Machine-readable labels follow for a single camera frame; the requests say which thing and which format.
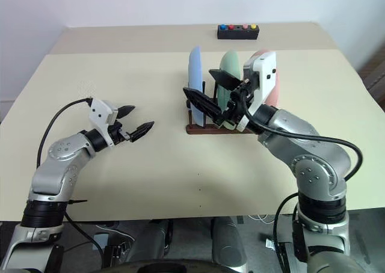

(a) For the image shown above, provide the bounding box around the green plate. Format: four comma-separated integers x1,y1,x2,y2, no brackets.
218,50,241,113

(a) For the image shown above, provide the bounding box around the brown wooden dish rack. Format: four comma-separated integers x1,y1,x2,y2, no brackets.
185,80,256,135

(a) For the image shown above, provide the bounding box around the blue plate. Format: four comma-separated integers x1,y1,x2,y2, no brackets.
188,45,205,126

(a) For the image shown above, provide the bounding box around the pink plate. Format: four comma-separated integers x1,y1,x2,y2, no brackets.
249,49,283,108

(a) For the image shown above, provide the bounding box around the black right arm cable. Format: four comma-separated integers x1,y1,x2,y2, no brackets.
242,103,364,185

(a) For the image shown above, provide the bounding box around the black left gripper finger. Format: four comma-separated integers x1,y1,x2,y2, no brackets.
117,105,136,120
129,121,156,143

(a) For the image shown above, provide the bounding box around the black button box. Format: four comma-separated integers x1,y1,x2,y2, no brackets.
217,23,259,40

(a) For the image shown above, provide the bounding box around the black cable under table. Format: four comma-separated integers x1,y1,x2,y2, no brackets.
63,211,106,265

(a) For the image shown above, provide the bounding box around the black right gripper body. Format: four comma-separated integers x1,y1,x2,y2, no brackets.
213,76,257,130

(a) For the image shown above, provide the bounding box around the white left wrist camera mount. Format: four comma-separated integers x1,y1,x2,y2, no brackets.
89,98,120,147

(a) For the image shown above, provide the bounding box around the dark round disc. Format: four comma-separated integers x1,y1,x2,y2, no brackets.
114,257,250,273

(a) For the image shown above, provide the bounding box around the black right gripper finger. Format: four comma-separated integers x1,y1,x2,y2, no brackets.
182,87,223,121
208,69,242,91

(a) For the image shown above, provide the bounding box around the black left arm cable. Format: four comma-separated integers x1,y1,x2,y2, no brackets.
36,97,93,168

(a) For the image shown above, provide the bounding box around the dark rounded shape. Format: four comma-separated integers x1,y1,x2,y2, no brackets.
211,216,248,268
132,219,174,259

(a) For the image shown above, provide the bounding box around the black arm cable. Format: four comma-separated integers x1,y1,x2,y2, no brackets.
36,97,93,168
242,103,364,185

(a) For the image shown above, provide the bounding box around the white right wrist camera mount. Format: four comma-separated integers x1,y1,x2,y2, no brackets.
236,51,277,132

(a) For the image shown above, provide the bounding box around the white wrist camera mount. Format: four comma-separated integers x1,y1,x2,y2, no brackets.
89,98,120,147
236,51,277,132

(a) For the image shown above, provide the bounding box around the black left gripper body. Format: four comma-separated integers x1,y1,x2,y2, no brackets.
108,120,133,145

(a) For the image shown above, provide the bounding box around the white floor cable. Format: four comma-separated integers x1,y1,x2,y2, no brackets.
240,214,276,225

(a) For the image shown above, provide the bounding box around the beige table mat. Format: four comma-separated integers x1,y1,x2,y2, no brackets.
0,48,385,221

